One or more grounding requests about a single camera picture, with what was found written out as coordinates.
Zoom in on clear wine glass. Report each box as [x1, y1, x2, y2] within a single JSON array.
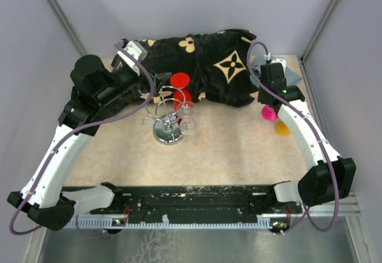
[[176, 101, 197, 135]]

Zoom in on pink plastic wine glass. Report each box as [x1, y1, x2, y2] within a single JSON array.
[[261, 106, 278, 122]]

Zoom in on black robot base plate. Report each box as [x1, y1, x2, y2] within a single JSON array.
[[90, 185, 301, 224]]

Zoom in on black patterned plush blanket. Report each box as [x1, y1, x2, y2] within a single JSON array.
[[138, 29, 258, 107]]

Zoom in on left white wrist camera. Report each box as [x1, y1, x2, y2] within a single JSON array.
[[117, 41, 147, 76]]

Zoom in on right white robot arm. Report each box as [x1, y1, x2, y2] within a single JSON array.
[[258, 63, 356, 213]]

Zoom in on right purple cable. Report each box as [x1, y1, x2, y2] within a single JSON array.
[[246, 41, 340, 236]]

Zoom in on grey slotted cable duct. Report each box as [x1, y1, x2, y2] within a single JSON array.
[[68, 214, 299, 230]]

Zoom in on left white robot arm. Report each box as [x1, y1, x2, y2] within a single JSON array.
[[7, 52, 162, 235]]

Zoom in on chrome wine glass rack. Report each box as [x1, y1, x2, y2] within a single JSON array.
[[142, 85, 186, 146]]

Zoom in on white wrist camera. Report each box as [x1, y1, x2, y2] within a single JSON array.
[[264, 53, 287, 72], [117, 41, 147, 76]]

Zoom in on yellow plastic wine glass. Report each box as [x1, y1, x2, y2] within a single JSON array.
[[275, 121, 291, 137]]

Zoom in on blue denim cloth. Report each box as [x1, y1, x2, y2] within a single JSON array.
[[251, 55, 302, 86]]

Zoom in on red plastic wine glass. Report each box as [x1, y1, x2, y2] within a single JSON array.
[[170, 72, 192, 110]]

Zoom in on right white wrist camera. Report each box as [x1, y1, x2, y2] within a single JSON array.
[[264, 53, 287, 72]]

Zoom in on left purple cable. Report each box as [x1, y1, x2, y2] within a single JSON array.
[[8, 39, 156, 239]]

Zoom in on purple cable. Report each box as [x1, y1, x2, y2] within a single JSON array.
[[8, 39, 156, 239], [246, 41, 340, 236]]

